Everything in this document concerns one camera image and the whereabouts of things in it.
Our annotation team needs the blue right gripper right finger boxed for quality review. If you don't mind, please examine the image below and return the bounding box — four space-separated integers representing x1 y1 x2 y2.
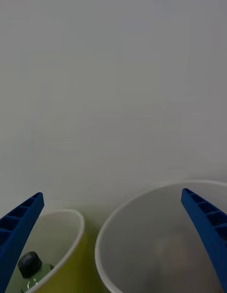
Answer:
181 187 227 293

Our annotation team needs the green plastic bottle black cap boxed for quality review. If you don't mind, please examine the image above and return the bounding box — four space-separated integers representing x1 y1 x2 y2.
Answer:
17 251 54 293

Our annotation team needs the yellow-green plastic waste bin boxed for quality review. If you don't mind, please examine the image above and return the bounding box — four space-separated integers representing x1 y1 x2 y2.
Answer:
4 209 107 293

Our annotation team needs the grey plastic waste bin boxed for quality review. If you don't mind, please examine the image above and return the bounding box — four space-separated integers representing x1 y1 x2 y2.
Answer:
94 179 227 293

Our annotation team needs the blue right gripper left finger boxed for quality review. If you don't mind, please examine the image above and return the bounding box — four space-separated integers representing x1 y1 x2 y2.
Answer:
0 192 45 293

